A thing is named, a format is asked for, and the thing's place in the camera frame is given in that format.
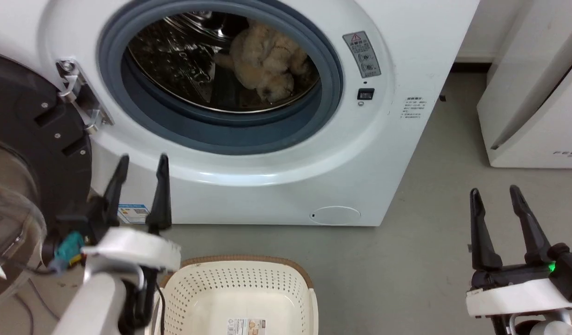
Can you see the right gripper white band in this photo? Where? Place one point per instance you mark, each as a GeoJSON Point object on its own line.
{"type": "Point", "coordinates": [514, 295]}

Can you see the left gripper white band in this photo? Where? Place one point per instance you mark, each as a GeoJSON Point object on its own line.
{"type": "Point", "coordinates": [132, 249]}

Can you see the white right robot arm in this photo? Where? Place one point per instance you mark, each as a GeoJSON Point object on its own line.
{"type": "Point", "coordinates": [546, 325]}

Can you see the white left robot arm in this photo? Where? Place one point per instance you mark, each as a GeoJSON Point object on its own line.
{"type": "Point", "coordinates": [93, 304]}

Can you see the dark round washing machine door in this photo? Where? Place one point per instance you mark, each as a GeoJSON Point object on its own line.
{"type": "Point", "coordinates": [30, 116]}

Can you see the cream perforated laundry basket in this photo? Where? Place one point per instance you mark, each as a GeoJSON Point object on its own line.
{"type": "Point", "coordinates": [239, 288]}

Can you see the white front-load washing machine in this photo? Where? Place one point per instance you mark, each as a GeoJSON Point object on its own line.
{"type": "Point", "coordinates": [360, 163]}

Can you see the paper label in basket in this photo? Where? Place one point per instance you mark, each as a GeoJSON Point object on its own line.
{"type": "Point", "coordinates": [246, 326]}

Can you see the beige plush toy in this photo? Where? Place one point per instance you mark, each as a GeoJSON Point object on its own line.
{"type": "Point", "coordinates": [262, 60]}

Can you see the blue white energy sticker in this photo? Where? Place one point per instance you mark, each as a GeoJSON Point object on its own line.
{"type": "Point", "coordinates": [132, 214]}

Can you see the grey rubber door gasket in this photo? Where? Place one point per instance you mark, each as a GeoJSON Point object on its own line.
{"type": "Point", "coordinates": [230, 132]}

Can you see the metal door hinge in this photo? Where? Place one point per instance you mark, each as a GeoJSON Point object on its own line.
{"type": "Point", "coordinates": [83, 95]}

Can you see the white appliance cabinet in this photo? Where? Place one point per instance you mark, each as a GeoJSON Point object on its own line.
{"type": "Point", "coordinates": [537, 107]}

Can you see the stainless steel washer drum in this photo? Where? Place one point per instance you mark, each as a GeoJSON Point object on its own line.
{"type": "Point", "coordinates": [174, 60]}

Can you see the small printed text label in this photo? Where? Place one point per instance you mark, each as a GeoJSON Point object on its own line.
{"type": "Point", "coordinates": [413, 108]}

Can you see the oval white filter cover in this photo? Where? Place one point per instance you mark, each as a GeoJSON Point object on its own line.
{"type": "Point", "coordinates": [335, 215]}

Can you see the black door latch socket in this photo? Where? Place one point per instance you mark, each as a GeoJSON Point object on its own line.
{"type": "Point", "coordinates": [365, 94]}

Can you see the grey warning label sticker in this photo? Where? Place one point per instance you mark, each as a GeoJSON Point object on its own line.
{"type": "Point", "coordinates": [362, 55]}

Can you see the black wall baseboard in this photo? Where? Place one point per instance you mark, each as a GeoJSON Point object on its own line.
{"type": "Point", "coordinates": [472, 67]}

